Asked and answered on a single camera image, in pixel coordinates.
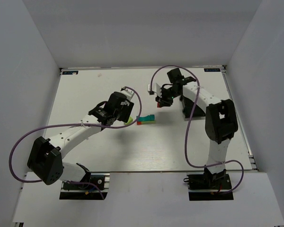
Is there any left blue corner label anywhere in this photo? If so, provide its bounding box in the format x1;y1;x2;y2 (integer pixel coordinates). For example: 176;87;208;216
62;70;79;75

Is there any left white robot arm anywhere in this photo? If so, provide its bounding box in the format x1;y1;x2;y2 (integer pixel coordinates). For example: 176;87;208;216
27;89;134;185

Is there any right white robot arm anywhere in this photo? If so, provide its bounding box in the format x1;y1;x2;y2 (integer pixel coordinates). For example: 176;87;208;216
148;67;238;186

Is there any teal arch block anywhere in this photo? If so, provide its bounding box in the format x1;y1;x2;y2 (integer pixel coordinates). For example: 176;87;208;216
136;115;151;122

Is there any blue corner label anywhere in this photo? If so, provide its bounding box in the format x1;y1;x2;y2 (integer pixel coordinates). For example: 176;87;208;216
62;70;79;75
204;68;221;72

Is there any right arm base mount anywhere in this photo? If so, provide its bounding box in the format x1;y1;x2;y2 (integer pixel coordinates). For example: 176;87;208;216
183;174;234;201

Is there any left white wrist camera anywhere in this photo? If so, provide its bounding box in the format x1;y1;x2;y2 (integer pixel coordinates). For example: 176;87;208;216
120;87;134;101

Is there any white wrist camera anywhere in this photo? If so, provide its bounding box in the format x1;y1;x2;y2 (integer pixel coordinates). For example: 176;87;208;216
120;87;134;101
147;83;161;97

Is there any right blue corner label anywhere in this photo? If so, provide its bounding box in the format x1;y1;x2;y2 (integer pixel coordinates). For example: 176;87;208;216
204;68;221;72

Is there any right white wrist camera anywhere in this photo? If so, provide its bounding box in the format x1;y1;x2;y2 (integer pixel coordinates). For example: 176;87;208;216
147;83;161;97

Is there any purple cable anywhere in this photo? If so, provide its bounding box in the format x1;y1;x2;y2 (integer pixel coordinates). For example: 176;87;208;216
150;65;244;195
9;86;142;183

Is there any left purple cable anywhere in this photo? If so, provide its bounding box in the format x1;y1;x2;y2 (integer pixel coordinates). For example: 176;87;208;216
9;86;142;183

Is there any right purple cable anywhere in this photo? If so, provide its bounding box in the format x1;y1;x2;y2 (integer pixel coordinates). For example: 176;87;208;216
150;65;244;195

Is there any long green block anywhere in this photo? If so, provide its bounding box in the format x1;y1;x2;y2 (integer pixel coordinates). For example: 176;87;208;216
141;121;156;124

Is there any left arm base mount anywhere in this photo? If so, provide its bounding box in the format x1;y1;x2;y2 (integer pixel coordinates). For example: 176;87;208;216
59;173;110;201

